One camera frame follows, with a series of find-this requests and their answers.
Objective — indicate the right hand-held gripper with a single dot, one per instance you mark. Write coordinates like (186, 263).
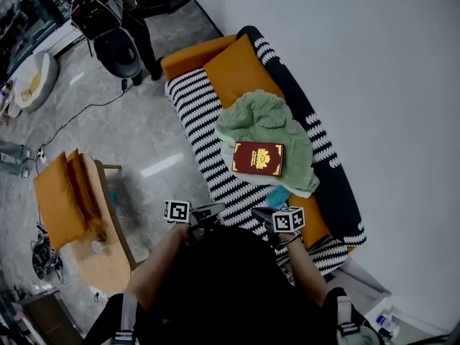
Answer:
(289, 219)

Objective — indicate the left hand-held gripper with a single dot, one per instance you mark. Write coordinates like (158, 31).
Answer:
(177, 212)

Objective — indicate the red book with gold print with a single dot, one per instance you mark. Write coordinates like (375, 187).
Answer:
(257, 158)

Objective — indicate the orange sofa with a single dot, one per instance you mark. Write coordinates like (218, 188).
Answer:
(190, 56)

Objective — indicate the person's right forearm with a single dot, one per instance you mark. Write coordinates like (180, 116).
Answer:
(305, 268)

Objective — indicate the person's left forearm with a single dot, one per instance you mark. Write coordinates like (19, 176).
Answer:
(154, 275)

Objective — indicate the orange sofa cushion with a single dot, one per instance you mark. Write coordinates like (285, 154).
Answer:
(312, 221)
(240, 70)

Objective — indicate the round wooden coffee table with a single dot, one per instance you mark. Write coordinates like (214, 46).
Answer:
(104, 268)

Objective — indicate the teal cloth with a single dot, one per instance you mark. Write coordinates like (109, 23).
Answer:
(276, 196)

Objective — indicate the black white striped blanket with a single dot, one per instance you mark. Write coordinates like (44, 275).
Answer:
(201, 120)

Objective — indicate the green knitted blanket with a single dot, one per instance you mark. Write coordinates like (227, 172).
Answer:
(266, 120)

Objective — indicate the white cup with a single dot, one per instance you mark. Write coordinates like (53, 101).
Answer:
(97, 246)

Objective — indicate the clear bottle with blue cap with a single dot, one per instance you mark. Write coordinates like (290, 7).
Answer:
(382, 322)

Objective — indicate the black white gear pile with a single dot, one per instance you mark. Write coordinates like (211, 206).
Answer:
(43, 255)

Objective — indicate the black round chair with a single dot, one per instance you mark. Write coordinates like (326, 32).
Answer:
(118, 56)

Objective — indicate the white power strip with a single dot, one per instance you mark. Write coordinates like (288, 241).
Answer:
(42, 155)

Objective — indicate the white cabinet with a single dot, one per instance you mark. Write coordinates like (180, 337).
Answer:
(413, 322)

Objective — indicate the dark wooden cabinet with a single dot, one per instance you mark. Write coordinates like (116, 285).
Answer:
(46, 318)

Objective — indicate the white round pouf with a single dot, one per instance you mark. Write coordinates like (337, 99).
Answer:
(43, 81)

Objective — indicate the black backpack rig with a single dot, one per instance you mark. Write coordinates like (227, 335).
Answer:
(93, 9)

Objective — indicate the black framed glass partition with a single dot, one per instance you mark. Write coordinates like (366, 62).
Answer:
(21, 13)

